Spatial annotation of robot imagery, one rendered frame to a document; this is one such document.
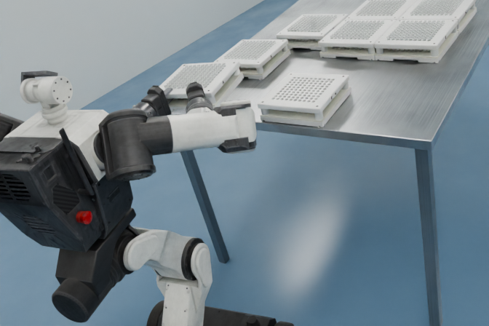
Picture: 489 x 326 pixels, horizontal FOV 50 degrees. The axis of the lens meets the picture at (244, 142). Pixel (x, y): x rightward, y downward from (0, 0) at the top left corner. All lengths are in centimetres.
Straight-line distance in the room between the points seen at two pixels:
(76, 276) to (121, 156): 40
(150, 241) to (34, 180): 47
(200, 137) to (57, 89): 35
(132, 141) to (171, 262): 63
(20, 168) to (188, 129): 37
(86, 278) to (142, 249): 19
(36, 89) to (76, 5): 352
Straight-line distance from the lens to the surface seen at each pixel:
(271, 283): 248
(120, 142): 120
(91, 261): 143
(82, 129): 129
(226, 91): 184
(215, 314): 217
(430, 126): 169
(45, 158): 123
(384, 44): 212
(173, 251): 173
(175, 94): 182
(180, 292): 188
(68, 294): 144
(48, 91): 131
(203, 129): 123
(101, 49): 497
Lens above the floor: 176
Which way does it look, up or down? 30 degrees down
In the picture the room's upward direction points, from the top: 16 degrees counter-clockwise
